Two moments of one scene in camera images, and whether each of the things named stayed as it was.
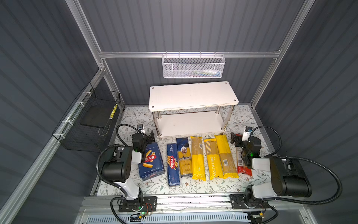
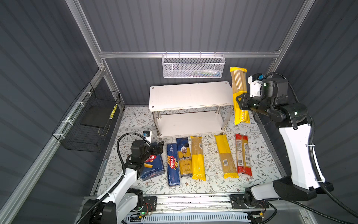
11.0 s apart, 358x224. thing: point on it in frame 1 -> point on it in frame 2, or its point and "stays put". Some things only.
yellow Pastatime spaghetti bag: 215,167 -> 238,76
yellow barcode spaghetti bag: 229,170 stays put
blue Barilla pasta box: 152,165 stays put
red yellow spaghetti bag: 241,167 stays put
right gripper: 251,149 -> 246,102
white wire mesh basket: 193,66 stays put
